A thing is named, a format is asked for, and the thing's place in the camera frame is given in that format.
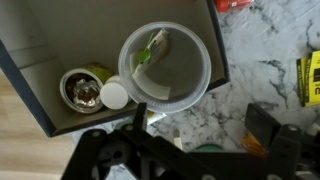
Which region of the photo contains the white squeeze tube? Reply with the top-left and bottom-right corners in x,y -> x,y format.
146,111 -> 168,126

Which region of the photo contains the clear plastic deli container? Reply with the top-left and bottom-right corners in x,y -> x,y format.
118,21 -> 213,114

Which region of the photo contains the juice pouch with green cap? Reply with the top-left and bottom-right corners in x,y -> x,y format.
129,28 -> 173,101

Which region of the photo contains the yellow black booklet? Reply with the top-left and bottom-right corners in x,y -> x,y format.
295,49 -> 320,108

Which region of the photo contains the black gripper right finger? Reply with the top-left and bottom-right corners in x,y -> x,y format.
244,103 -> 320,180

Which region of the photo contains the dark blue cardboard box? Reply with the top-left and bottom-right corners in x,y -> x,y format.
0,0 -> 231,138

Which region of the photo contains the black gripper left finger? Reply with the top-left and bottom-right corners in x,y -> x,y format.
61,102 -> 201,180

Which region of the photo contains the small wooden block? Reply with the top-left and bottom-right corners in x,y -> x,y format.
173,129 -> 184,150

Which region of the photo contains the round green lid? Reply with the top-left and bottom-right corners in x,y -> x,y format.
193,143 -> 225,153

